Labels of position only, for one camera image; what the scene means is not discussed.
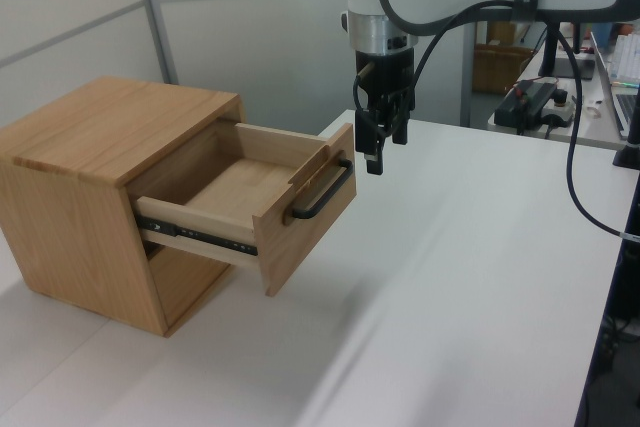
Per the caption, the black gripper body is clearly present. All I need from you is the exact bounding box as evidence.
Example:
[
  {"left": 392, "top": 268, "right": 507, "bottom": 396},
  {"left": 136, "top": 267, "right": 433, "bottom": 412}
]
[{"left": 354, "top": 46, "right": 417, "bottom": 109}]

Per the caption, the black drawer handle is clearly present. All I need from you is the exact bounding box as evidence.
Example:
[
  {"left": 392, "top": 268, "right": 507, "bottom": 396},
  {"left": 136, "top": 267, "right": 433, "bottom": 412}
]
[{"left": 290, "top": 158, "right": 355, "bottom": 221}]

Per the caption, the wooden drawer with black handle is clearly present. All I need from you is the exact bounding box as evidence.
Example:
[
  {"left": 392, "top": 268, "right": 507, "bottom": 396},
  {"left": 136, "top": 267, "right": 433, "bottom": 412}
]
[{"left": 132, "top": 121, "right": 359, "bottom": 298}]

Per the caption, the wooden two-drawer cabinet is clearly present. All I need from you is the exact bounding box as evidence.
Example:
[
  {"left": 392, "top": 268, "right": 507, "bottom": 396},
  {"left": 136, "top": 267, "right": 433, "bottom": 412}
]
[{"left": 0, "top": 75, "right": 247, "bottom": 339}]

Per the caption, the brown cardboard box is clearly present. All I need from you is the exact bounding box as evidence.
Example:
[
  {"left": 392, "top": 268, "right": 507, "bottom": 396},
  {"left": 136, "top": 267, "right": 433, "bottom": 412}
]
[{"left": 471, "top": 40, "right": 537, "bottom": 96}]

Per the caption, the black power unit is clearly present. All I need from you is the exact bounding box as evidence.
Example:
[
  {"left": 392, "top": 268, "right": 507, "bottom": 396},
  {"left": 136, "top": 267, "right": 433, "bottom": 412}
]
[{"left": 493, "top": 78, "right": 560, "bottom": 136}]

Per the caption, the grey emergency stop button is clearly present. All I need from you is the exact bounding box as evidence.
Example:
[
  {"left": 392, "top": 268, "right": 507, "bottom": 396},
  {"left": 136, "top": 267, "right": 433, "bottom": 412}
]
[{"left": 541, "top": 88, "right": 577, "bottom": 129}]

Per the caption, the black monitor stand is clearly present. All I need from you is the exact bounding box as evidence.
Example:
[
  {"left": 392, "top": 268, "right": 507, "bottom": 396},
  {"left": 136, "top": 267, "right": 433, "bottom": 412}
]
[{"left": 536, "top": 21, "right": 597, "bottom": 81}]

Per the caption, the grey desk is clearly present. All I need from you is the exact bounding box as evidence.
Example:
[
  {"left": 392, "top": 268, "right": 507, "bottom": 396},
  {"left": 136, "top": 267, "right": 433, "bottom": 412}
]
[{"left": 486, "top": 46, "right": 640, "bottom": 153}]

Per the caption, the silver laptop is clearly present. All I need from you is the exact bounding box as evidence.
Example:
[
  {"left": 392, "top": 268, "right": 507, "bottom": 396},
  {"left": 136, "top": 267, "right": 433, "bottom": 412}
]
[{"left": 588, "top": 30, "right": 640, "bottom": 142}]

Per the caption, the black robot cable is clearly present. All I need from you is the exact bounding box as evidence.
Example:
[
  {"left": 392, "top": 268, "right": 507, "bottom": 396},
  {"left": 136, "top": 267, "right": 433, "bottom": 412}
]
[{"left": 352, "top": 0, "right": 640, "bottom": 242}]

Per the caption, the black camera stand base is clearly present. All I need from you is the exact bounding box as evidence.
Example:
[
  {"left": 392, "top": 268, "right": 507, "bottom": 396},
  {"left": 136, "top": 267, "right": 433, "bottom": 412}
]
[{"left": 612, "top": 95, "right": 640, "bottom": 171}]

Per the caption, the grey partition frame post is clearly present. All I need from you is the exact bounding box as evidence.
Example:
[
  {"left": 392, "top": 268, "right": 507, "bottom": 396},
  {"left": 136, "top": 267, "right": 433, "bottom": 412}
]
[{"left": 129, "top": 0, "right": 182, "bottom": 87}]

